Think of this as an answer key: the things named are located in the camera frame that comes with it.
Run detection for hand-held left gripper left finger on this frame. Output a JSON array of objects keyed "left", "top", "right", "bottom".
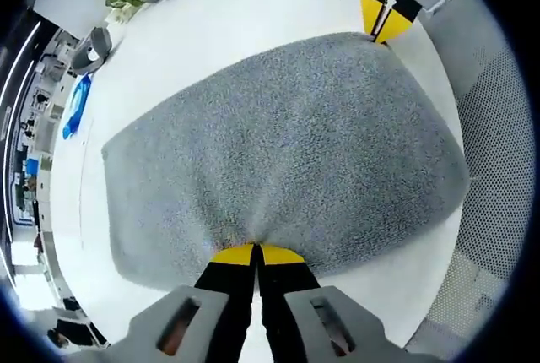
[{"left": 100, "top": 243, "right": 257, "bottom": 363}]

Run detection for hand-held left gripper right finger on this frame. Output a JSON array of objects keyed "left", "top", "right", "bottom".
[{"left": 256, "top": 243, "right": 424, "bottom": 363}]

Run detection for grey towel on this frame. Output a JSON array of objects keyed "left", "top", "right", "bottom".
[{"left": 100, "top": 30, "right": 471, "bottom": 293}]

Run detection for grey mesh chair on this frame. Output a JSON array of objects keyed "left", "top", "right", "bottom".
[{"left": 403, "top": 0, "right": 525, "bottom": 360}]

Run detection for clear ruler strip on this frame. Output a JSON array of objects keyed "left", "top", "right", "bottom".
[{"left": 77, "top": 112, "right": 97, "bottom": 251}]

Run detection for blue wipes packet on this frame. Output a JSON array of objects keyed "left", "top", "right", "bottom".
[{"left": 62, "top": 73, "right": 94, "bottom": 141}]

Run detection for white cabinet row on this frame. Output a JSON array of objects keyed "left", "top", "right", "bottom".
[{"left": 7, "top": 28, "right": 82, "bottom": 230}]

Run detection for white square pillar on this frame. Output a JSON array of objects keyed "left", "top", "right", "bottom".
[{"left": 30, "top": 0, "right": 110, "bottom": 40}]

